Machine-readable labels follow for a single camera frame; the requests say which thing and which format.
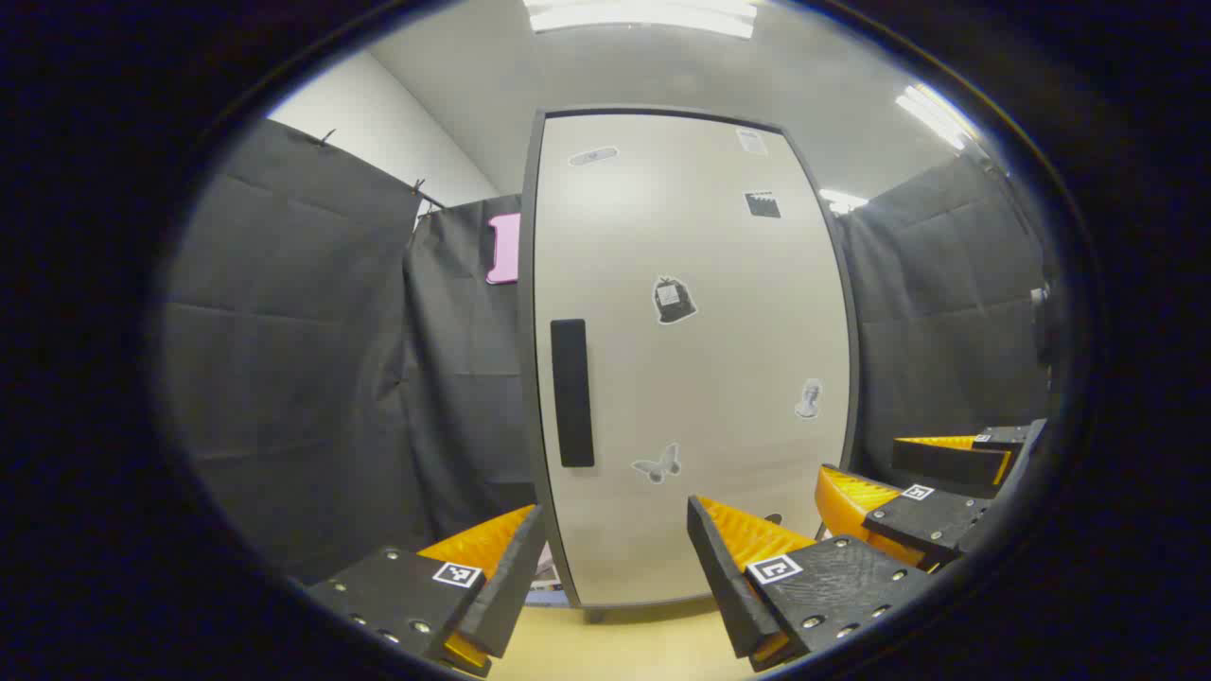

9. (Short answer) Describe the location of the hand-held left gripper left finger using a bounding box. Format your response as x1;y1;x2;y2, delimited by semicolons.
305;504;548;678

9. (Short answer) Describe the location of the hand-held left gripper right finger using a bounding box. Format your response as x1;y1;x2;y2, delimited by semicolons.
687;495;938;672

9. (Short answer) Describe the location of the black door handle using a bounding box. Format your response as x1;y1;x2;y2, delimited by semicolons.
551;319;596;468

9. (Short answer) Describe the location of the dark grey cabinet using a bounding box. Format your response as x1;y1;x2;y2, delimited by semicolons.
516;104;862;625

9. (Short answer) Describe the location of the large ceiling light panel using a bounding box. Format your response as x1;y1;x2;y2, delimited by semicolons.
523;0;758;41

